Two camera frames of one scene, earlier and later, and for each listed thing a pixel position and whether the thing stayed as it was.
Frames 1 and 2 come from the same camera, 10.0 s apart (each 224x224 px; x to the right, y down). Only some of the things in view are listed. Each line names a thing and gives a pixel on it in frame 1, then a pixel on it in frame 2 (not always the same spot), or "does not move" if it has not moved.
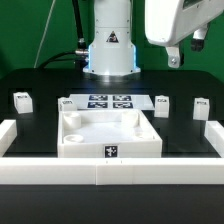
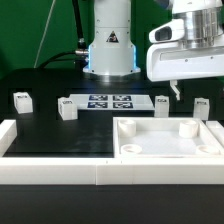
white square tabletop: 107,133 -> 164,137
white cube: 66,105 does not move
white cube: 23,102 does not move
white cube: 201,109 does not move
